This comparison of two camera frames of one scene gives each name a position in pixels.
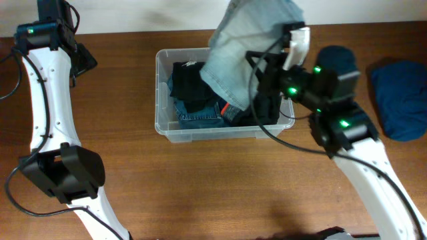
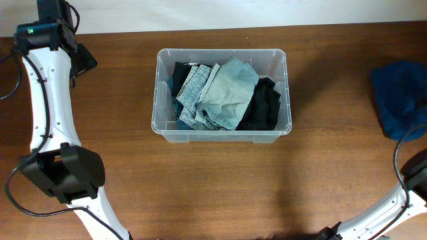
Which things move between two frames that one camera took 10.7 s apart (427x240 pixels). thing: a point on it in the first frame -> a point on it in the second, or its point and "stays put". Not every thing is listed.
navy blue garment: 401,89 stays put
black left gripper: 82,62 stays put
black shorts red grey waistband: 267,106 stays put
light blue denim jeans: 244,30 -> 217,97
